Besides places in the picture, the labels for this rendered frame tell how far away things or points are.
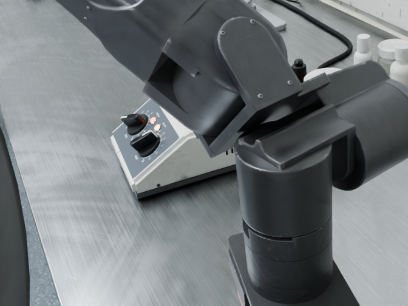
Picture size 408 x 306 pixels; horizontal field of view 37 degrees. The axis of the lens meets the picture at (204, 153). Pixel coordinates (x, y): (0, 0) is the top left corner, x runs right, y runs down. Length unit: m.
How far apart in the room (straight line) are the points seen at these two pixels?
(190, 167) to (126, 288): 0.17
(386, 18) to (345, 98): 0.69
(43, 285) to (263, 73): 1.50
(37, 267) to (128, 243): 1.21
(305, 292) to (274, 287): 0.02
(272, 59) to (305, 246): 0.11
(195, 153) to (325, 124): 0.35
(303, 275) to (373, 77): 0.14
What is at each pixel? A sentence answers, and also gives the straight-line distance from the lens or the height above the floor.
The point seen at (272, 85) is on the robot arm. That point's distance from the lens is 0.34.
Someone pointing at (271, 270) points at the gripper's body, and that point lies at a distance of 0.39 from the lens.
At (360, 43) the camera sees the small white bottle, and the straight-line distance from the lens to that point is 0.89.
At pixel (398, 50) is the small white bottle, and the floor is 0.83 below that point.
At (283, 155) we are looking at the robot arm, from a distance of 0.34.
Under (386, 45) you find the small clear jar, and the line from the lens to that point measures 0.91.
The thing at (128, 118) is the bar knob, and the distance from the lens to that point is 0.76.
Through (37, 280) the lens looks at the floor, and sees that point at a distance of 1.82.
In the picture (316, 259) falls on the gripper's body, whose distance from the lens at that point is 0.38.
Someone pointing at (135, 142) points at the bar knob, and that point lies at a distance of 0.71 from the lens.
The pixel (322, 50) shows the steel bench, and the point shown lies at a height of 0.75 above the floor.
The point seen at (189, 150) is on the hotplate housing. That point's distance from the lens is 0.69.
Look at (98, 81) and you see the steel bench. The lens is 1.02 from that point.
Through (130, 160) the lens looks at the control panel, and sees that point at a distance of 0.73.
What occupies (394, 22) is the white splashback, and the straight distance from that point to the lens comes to 1.06.
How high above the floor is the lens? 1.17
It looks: 33 degrees down
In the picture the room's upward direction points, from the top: 8 degrees counter-clockwise
